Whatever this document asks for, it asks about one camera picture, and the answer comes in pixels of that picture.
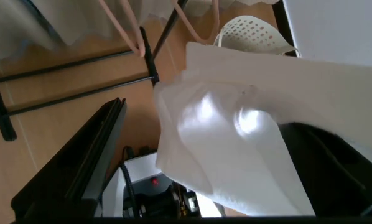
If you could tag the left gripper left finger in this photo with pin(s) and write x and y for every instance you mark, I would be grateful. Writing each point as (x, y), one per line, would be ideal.
(49, 193)

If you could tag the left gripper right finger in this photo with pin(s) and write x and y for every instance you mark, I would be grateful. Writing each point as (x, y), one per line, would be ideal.
(335, 186)

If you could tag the white garment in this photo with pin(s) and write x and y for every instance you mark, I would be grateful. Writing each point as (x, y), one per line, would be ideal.
(235, 155)

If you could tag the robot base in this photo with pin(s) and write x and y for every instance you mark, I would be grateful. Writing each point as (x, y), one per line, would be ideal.
(142, 168)

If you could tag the black clothes rack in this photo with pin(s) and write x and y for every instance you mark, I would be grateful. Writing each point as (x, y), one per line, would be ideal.
(149, 57)

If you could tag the white laundry basket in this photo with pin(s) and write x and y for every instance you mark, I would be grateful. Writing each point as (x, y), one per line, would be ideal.
(254, 34)

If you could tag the window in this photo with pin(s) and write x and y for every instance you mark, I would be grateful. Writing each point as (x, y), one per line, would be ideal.
(44, 21)

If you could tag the beige curtain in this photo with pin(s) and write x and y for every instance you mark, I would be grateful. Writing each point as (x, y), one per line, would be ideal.
(2, 25)
(80, 18)

